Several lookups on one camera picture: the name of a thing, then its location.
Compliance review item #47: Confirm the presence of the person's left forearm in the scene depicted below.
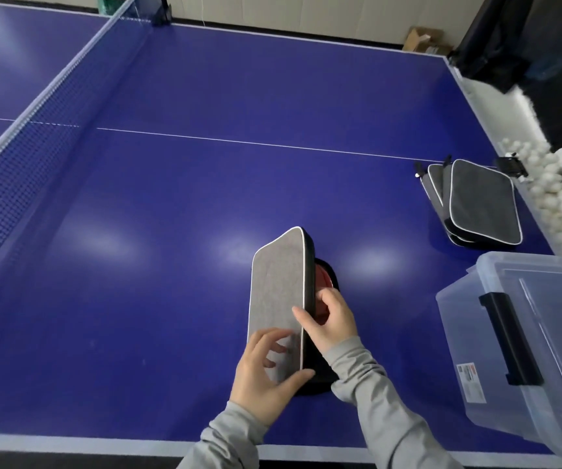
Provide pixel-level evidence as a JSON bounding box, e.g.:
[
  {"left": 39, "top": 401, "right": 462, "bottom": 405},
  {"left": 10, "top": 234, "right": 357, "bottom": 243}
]
[{"left": 176, "top": 401, "right": 270, "bottom": 469}]

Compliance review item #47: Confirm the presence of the black table edge clamp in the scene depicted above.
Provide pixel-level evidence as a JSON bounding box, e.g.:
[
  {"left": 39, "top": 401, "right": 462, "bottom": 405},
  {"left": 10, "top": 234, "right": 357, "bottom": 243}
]
[{"left": 493, "top": 153, "right": 528, "bottom": 179}]

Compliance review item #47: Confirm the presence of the brown cardboard box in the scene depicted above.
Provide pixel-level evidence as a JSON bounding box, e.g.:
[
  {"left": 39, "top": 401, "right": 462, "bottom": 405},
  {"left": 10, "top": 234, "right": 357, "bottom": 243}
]
[{"left": 401, "top": 26, "right": 453, "bottom": 57}]

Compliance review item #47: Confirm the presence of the person's left hand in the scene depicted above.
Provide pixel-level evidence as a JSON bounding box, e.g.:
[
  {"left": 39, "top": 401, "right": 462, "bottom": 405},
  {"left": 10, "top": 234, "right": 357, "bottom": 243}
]
[{"left": 228, "top": 328, "right": 317, "bottom": 428}]

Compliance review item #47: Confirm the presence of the red paddle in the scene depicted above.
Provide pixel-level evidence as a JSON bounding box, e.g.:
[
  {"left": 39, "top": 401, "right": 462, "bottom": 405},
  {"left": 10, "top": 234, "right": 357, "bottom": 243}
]
[{"left": 314, "top": 268, "right": 333, "bottom": 333}]

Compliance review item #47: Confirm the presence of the blue table tennis net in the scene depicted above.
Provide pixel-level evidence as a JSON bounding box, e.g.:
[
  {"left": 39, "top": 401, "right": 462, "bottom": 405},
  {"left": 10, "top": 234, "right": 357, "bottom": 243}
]
[{"left": 0, "top": 0, "right": 157, "bottom": 298}]

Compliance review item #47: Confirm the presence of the black net post clamp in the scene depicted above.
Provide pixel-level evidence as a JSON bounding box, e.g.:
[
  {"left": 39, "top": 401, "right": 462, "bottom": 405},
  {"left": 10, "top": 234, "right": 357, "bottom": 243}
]
[{"left": 146, "top": 0, "right": 174, "bottom": 27}]

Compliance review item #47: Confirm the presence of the green waste bin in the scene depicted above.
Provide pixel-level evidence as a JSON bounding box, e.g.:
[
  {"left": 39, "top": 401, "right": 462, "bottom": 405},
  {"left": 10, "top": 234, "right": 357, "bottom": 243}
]
[{"left": 96, "top": 0, "right": 131, "bottom": 16}]

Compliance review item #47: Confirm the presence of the clear plastic box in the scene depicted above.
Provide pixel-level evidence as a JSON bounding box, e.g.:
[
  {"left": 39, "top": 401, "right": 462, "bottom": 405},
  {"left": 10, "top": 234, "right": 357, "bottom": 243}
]
[{"left": 435, "top": 251, "right": 562, "bottom": 469}]

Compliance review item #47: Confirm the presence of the person's right forearm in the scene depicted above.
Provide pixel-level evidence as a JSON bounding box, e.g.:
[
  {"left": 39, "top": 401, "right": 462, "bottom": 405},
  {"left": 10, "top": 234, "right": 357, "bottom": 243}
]
[{"left": 322, "top": 335, "right": 463, "bottom": 469}]

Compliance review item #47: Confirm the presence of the person's right hand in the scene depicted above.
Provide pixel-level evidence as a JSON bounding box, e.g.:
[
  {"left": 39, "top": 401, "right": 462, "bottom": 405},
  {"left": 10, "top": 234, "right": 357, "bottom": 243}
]
[{"left": 291, "top": 287, "right": 359, "bottom": 355}]

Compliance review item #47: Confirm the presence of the white ball collection tray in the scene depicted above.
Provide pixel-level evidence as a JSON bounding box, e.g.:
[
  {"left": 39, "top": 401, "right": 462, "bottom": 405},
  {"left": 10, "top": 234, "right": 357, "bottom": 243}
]
[{"left": 446, "top": 63, "right": 562, "bottom": 257}]

